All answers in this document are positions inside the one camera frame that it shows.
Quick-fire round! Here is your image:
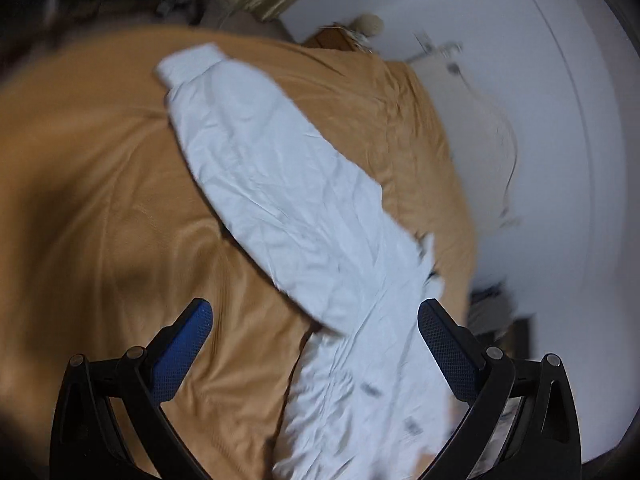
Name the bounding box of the white down jacket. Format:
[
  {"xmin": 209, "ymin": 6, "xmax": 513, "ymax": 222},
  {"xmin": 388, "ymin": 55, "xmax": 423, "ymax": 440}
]
[{"xmin": 155, "ymin": 44, "xmax": 475, "ymax": 479}]

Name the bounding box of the orange-brown bed quilt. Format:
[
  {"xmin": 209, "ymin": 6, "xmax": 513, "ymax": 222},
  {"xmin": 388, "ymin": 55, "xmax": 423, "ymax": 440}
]
[{"xmin": 1, "ymin": 26, "xmax": 475, "ymax": 479}]

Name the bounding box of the beige round knitted ornament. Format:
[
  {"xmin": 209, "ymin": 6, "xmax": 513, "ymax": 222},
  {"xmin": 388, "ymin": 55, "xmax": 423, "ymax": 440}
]
[{"xmin": 349, "ymin": 13, "xmax": 385, "ymax": 38}]

